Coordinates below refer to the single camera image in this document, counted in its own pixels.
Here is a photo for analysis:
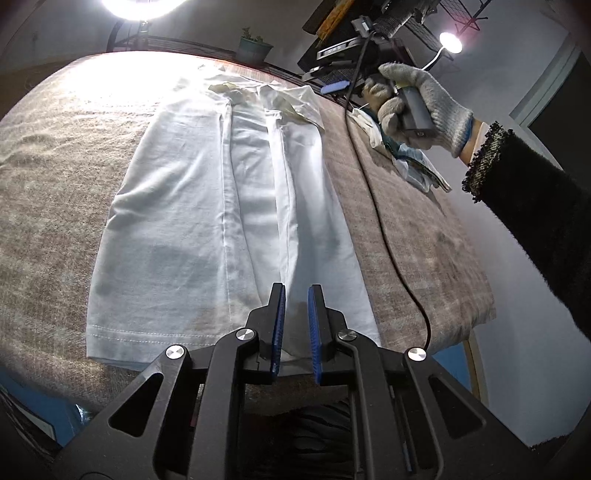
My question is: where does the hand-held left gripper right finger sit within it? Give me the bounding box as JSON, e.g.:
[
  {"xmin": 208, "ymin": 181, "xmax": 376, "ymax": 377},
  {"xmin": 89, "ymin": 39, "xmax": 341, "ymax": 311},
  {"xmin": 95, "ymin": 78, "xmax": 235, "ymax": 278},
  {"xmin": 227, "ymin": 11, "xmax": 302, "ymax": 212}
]
[{"xmin": 307, "ymin": 284, "xmax": 539, "ymax": 480}]

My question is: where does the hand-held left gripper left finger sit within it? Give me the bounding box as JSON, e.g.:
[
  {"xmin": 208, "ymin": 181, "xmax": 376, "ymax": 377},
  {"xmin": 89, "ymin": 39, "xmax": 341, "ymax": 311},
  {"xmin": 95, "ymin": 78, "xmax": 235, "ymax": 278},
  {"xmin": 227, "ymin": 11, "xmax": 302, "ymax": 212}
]
[{"xmin": 55, "ymin": 282, "xmax": 287, "ymax": 480}]

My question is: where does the white garment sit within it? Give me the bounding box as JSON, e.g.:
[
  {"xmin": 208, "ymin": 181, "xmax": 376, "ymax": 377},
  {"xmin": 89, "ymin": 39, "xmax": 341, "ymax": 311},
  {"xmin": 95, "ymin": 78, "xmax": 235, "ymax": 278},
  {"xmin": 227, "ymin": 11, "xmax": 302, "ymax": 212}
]
[{"xmin": 85, "ymin": 58, "xmax": 382, "ymax": 377}]

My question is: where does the person's right forearm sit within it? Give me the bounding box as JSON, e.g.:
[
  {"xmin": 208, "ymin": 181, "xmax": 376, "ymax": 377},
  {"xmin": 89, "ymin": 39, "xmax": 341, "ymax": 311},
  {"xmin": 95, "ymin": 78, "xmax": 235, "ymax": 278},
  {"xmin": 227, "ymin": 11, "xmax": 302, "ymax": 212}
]
[{"xmin": 459, "ymin": 121, "xmax": 591, "ymax": 356}]

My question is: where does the black metal clothes rack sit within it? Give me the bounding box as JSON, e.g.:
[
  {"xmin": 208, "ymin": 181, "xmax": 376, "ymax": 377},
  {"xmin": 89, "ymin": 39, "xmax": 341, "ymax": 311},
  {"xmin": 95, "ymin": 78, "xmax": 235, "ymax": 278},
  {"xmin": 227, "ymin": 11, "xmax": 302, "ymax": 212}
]
[{"xmin": 106, "ymin": 0, "xmax": 492, "ymax": 93}]

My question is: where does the person's right hand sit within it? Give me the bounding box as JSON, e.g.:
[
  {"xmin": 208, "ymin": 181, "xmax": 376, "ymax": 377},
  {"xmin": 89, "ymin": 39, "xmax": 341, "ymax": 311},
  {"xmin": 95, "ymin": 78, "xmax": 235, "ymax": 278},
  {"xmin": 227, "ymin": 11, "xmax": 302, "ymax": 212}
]
[{"xmin": 362, "ymin": 62, "xmax": 475, "ymax": 158}]

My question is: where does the orange scarf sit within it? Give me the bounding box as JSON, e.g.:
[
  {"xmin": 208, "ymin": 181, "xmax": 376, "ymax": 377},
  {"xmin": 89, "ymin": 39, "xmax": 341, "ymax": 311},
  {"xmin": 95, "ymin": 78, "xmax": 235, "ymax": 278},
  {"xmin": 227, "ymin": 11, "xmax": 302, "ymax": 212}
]
[{"xmin": 317, "ymin": 0, "xmax": 354, "ymax": 37}]

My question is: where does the white crumpled cloth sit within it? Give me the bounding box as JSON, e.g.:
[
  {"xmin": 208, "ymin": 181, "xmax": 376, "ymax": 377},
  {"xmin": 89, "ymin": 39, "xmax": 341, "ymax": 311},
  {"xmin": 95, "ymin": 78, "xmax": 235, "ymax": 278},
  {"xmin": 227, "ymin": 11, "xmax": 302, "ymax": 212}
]
[{"xmin": 350, "ymin": 107, "xmax": 385, "ymax": 149}]

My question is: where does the plaid coat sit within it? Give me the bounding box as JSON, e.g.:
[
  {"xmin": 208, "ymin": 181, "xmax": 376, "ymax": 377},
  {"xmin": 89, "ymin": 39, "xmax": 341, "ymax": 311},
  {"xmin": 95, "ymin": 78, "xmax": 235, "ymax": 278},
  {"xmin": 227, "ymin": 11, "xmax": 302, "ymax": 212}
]
[{"xmin": 369, "ymin": 0, "xmax": 420, "ymax": 38}]

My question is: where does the potted plant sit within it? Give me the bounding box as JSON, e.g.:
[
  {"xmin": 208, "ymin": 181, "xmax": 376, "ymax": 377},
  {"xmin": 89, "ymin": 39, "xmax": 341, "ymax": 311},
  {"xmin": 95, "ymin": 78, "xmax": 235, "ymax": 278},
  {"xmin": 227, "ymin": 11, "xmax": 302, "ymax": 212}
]
[{"xmin": 237, "ymin": 27, "xmax": 274, "ymax": 65}]

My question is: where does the white clip lamp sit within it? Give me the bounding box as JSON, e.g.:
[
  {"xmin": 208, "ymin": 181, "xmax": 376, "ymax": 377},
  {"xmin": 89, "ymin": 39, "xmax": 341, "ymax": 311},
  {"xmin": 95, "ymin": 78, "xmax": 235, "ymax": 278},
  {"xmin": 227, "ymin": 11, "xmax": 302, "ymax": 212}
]
[{"xmin": 421, "ymin": 31, "xmax": 465, "ymax": 71}]

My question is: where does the dark folded garment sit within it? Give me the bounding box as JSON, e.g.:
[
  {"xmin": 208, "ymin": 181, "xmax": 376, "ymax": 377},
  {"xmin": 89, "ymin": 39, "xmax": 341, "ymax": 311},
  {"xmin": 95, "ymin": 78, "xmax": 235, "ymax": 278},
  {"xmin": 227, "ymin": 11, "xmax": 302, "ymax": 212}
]
[{"xmin": 392, "ymin": 141, "xmax": 452, "ymax": 193}]

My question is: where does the round bright lamp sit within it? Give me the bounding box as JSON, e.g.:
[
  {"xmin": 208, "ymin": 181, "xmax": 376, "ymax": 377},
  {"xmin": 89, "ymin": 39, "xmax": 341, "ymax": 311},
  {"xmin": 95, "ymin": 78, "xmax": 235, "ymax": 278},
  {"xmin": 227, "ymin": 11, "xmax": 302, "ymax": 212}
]
[{"xmin": 99, "ymin": 0, "xmax": 185, "ymax": 22}]

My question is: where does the window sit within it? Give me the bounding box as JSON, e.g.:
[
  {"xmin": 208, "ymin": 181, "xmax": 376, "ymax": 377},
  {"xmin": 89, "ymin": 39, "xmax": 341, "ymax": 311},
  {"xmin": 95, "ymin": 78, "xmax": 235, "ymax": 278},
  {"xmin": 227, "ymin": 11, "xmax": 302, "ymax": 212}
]
[{"xmin": 509, "ymin": 44, "xmax": 591, "ymax": 155}]

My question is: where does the beige plaid blanket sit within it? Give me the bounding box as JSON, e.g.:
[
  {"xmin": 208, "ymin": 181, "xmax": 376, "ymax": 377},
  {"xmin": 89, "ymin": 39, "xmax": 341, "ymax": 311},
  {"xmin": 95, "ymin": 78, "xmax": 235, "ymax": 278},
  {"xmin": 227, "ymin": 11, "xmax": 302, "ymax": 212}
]
[{"xmin": 0, "ymin": 48, "xmax": 497, "ymax": 414}]

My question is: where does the black cable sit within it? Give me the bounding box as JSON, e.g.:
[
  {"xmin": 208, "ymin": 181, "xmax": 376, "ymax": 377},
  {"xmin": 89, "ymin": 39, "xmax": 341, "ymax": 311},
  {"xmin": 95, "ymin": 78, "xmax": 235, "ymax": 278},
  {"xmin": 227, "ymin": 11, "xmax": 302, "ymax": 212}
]
[{"xmin": 344, "ymin": 28, "xmax": 432, "ymax": 349}]

